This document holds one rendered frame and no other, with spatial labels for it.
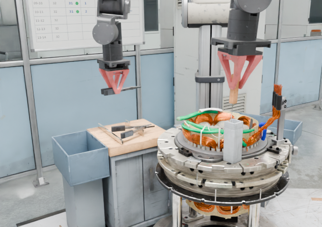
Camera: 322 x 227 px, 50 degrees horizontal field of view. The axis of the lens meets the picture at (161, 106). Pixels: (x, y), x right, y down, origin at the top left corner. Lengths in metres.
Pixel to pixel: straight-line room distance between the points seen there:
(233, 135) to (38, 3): 2.36
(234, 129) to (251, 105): 2.87
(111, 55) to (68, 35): 1.98
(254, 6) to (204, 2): 0.64
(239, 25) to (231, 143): 0.24
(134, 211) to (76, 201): 0.17
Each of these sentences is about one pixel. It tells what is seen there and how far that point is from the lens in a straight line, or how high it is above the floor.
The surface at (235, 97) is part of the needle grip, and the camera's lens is 0.71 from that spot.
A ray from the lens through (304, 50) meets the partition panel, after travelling 5.02.
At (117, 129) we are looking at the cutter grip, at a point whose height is 1.09.
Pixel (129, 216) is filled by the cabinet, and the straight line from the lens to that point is 1.04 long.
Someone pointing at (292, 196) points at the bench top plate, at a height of 0.78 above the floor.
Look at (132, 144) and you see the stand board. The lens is 0.94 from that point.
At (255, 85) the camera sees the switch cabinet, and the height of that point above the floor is 0.69.
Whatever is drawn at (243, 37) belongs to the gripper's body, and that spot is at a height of 1.36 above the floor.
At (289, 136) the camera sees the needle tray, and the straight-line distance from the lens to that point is 1.09.
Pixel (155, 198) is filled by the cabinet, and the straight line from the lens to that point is 1.06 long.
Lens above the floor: 1.40
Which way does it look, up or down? 15 degrees down
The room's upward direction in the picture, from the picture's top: 1 degrees counter-clockwise
